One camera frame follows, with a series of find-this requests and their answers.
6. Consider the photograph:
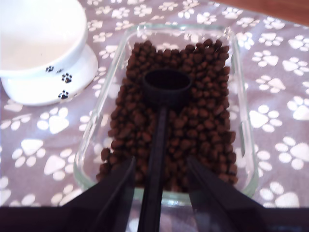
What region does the grey paw print cloth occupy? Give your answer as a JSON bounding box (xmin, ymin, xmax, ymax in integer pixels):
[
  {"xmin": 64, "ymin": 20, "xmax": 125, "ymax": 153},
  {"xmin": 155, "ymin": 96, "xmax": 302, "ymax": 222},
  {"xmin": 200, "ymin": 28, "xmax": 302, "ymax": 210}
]
[{"xmin": 0, "ymin": 0, "xmax": 309, "ymax": 208}]

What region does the rectangular glass food container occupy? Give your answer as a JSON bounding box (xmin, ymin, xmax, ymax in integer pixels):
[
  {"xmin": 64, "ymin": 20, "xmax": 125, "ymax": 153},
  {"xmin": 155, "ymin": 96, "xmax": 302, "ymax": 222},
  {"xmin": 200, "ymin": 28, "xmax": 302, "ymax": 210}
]
[{"xmin": 73, "ymin": 24, "xmax": 260, "ymax": 206}]

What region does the brown cat food kibble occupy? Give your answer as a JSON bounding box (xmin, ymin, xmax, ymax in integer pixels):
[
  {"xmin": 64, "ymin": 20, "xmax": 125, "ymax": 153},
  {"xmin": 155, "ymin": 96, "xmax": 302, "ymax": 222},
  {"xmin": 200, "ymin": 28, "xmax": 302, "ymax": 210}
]
[{"xmin": 96, "ymin": 38, "xmax": 239, "ymax": 193}]

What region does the black plastic measuring scoop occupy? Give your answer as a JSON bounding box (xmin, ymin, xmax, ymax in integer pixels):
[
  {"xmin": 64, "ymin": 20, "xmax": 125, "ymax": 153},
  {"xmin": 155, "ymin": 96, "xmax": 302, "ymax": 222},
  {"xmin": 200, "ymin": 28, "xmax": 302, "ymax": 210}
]
[{"xmin": 139, "ymin": 69, "xmax": 193, "ymax": 232}]

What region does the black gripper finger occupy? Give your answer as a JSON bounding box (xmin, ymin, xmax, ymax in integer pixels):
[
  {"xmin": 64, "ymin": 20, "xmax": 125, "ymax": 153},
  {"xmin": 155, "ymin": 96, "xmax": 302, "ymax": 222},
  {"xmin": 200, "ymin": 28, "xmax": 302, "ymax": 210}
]
[
  {"xmin": 187, "ymin": 156, "xmax": 266, "ymax": 232},
  {"xmin": 61, "ymin": 156, "xmax": 137, "ymax": 232}
]

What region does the white raised cat bowl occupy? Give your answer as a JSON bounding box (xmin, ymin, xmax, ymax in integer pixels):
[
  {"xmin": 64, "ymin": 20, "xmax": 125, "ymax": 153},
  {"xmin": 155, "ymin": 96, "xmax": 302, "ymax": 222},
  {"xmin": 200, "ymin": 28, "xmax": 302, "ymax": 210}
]
[{"xmin": 0, "ymin": 0, "xmax": 99, "ymax": 107}]

